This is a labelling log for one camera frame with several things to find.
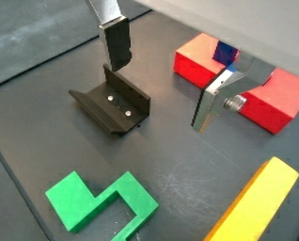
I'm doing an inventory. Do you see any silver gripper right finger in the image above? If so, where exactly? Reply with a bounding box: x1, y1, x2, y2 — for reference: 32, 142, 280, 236
191, 55, 275, 133

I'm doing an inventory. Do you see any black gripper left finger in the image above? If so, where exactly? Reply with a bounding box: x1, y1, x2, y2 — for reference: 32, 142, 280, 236
84, 0, 132, 72

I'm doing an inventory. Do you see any yellow rectangular block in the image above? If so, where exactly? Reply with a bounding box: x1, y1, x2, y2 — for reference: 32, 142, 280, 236
203, 157, 299, 241

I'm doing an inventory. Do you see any red board base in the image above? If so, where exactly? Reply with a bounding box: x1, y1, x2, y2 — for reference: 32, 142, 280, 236
174, 34, 299, 134

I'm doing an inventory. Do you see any dark blue U-shaped block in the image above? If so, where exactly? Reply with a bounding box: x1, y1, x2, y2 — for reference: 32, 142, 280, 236
212, 41, 239, 66

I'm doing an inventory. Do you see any green zigzag block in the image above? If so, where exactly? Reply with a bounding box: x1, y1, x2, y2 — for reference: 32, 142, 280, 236
46, 171, 159, 241

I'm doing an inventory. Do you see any black U-shaped bracket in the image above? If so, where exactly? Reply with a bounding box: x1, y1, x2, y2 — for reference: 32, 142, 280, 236
70, 64, 151, 136

